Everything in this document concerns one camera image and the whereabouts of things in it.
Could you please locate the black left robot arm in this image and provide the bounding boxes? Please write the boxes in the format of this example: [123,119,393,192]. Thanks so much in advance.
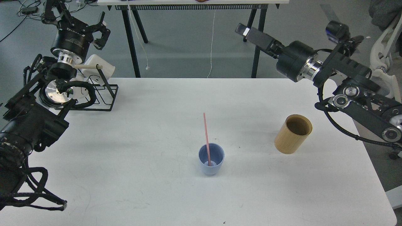
[0,0,111,211]

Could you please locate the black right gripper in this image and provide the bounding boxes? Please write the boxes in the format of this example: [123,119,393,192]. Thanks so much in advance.
[236,23,316,83]

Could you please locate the black wire cup rack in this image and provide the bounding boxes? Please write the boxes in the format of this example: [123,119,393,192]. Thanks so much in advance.
[62,65,119,111]

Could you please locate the pink chopstick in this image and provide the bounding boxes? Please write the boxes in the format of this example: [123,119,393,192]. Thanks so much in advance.
[203,112,212,166]

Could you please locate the white background table black legs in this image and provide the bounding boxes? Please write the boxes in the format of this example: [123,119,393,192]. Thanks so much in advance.
[97,0,290,78]

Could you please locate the blue plastic cup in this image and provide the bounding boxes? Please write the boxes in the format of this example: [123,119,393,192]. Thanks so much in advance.
[198,143,225,175]

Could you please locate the floor cables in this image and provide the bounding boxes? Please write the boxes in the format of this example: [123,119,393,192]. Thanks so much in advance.
[0,0,96,43]

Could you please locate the white hanging cord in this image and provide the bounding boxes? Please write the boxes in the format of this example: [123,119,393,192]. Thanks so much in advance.
[207,9,216,78]

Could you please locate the white mug upper on rack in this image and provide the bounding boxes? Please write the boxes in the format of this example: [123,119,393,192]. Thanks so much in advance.
[79,54,116,86]

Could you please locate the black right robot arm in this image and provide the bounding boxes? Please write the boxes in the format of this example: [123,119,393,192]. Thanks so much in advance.
[235,21,401,149]

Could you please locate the white mug lying on rack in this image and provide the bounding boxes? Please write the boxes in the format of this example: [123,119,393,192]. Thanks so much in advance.
[72,86,89,99]

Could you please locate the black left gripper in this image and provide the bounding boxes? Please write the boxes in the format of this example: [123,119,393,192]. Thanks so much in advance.
[41,0,111,62]

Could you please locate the bamboo cylinder holder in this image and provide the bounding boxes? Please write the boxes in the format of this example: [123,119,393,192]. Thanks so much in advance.
[274,114,313,154]

